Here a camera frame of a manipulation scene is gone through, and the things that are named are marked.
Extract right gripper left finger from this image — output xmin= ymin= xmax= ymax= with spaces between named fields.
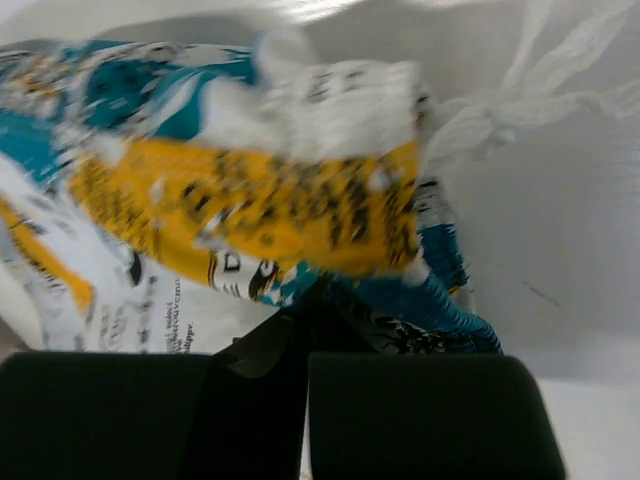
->
xmin=1 ymin=315 xmax=306 ymax=479

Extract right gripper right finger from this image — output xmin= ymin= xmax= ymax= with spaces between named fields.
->
xmin=305 ymin=309 xmax=565 ymax=479

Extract colourful printed shorts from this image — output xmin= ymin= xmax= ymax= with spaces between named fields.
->
xmin=0 ymin=0 xmax=640 ymax=357

